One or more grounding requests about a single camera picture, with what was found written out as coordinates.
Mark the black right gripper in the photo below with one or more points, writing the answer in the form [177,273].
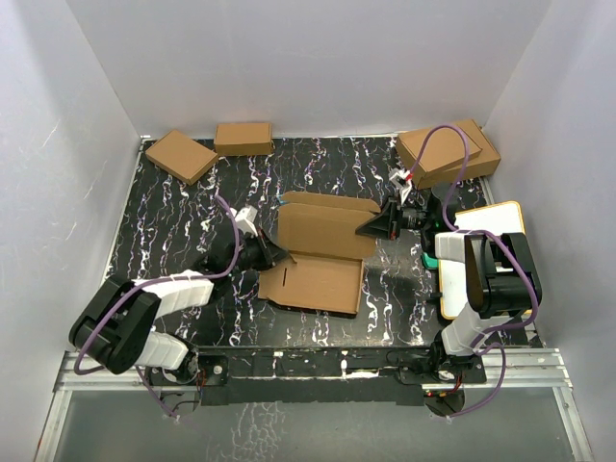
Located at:
[387,224]

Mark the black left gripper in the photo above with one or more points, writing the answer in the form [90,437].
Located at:
[269,252]

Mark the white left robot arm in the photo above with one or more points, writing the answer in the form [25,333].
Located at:
[116,330]

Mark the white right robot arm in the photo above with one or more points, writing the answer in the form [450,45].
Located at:
[458,344]

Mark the small cardboard box top right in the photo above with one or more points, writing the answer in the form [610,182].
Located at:
[443,154]

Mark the large cardboard box bottom right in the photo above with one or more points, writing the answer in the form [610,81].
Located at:
[484,164]

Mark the green eraser block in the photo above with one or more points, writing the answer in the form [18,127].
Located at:
[429,263]

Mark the white board with yellow rim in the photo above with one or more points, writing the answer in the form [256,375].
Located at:
[475,271]

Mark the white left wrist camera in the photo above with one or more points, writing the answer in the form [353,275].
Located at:
[244,219]

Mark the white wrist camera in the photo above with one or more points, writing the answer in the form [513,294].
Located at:
[402,180]
[244,219]

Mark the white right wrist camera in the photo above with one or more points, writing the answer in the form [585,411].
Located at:
[402,180]

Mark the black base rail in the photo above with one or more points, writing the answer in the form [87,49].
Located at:
[325,374]

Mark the aluminium frame rail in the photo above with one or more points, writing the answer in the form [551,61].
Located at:
[536,416]

